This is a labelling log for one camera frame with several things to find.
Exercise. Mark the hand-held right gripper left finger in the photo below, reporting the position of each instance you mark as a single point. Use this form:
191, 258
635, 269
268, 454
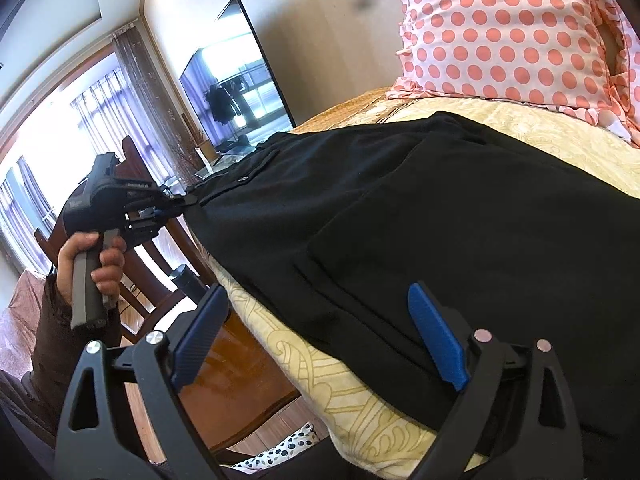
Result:
198, 327

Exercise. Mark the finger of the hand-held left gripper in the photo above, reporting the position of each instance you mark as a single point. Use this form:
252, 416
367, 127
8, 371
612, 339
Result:
176, 201

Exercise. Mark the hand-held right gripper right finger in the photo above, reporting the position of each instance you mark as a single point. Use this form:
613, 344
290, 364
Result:
440, 332

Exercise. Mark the black pants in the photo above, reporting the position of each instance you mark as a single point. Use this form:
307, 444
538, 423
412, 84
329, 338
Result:
400, 240

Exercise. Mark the person's left forearm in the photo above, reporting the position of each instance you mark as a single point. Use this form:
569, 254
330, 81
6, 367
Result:
55, 350

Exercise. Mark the person's left hand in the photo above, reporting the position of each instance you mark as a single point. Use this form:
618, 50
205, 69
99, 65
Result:
95, 265

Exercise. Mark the wooden chair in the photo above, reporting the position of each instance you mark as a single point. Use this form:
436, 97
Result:
145, 240

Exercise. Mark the sheer window curtain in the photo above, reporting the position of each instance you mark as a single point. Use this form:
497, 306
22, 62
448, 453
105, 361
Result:
30, 200

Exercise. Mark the brown curtain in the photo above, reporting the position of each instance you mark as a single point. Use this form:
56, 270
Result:
145, 85

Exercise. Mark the yellow patterned bed sheet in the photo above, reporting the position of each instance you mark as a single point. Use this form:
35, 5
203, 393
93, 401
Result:
320, 360

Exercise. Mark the flat screen television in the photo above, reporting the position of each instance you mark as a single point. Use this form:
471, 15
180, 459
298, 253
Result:
235, 75

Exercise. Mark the black spotted white cloth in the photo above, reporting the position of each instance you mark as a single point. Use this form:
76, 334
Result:
280, 452

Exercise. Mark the pink polka dot pillow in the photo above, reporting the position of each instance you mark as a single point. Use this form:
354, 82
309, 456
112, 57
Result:
505, 30

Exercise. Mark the wooden bed frame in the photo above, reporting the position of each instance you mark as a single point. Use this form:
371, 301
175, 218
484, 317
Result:
240, 355

